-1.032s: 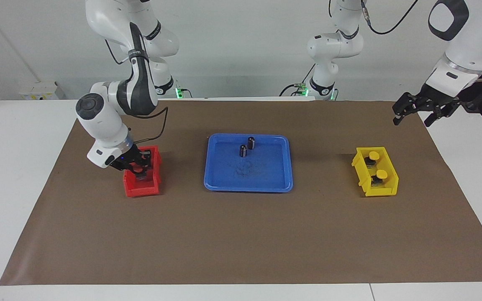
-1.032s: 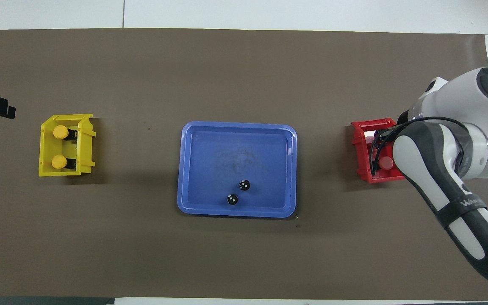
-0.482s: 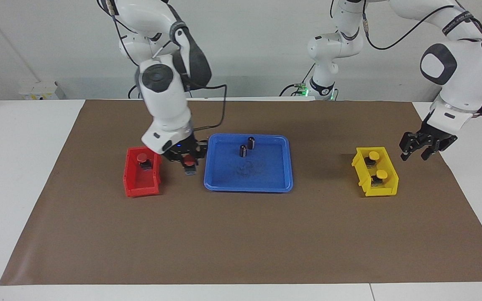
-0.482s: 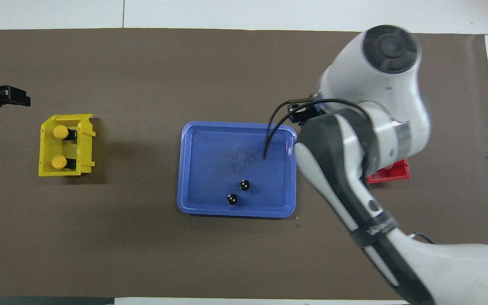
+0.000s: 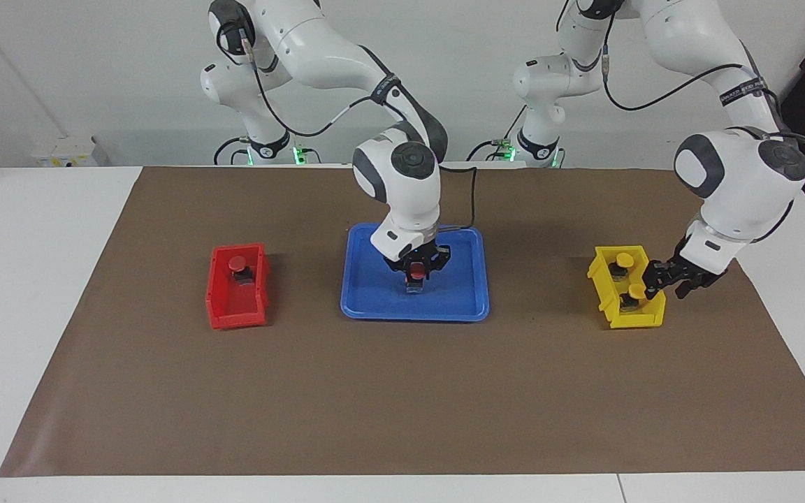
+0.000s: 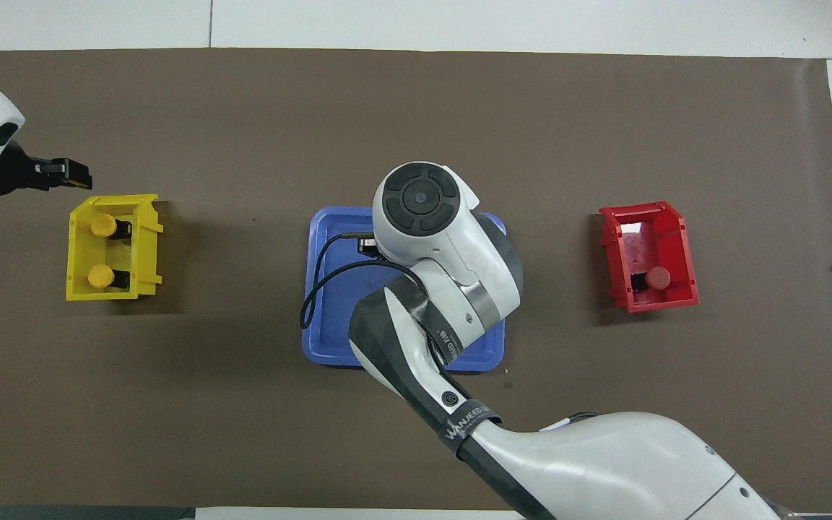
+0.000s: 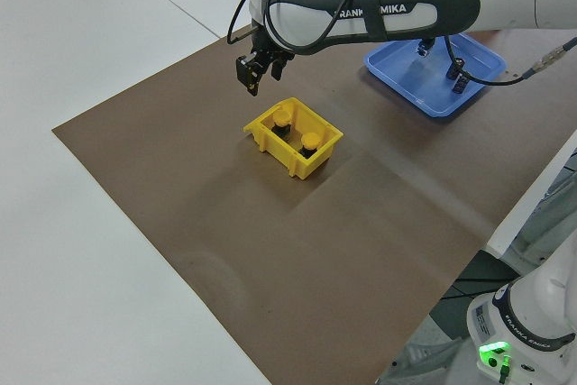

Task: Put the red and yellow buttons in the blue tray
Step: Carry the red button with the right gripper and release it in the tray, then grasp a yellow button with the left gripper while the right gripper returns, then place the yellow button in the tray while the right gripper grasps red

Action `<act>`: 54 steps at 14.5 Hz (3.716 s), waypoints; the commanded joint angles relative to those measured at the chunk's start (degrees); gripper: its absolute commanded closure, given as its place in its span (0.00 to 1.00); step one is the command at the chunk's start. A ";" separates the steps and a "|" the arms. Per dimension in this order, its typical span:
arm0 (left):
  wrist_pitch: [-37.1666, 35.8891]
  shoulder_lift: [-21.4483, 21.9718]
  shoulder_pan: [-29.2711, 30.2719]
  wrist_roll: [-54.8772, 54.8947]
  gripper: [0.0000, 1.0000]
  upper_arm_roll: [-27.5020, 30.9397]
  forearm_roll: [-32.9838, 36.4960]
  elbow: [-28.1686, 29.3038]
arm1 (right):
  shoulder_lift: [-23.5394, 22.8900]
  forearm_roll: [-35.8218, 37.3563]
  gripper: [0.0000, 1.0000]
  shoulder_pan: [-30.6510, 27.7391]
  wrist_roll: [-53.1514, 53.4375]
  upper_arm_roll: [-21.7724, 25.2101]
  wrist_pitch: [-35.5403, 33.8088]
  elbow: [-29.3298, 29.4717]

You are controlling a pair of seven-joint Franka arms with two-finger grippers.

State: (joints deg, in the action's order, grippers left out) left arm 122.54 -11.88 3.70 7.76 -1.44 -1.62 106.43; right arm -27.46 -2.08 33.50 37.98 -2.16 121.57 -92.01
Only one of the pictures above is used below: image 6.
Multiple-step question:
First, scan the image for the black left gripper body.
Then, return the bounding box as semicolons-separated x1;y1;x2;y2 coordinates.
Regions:
0;141;50;197

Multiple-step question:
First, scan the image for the yellow push button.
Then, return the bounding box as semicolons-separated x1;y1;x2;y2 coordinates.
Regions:
90;213;134;241
87;264;133;290

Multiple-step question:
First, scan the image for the red push button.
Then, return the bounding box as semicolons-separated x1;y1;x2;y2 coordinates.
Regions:
630;266;672;293

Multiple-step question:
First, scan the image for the blue plastic tray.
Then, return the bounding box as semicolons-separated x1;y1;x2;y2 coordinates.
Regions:
302;207;508;373

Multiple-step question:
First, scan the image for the yellow plastic bin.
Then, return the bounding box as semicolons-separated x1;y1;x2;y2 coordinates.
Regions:
66;194;165;302

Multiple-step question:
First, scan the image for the brown table mat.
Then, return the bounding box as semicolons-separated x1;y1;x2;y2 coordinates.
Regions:
0;49;832;512

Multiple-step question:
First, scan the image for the red plastic bin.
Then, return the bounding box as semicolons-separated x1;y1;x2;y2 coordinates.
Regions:
599;200;700;313

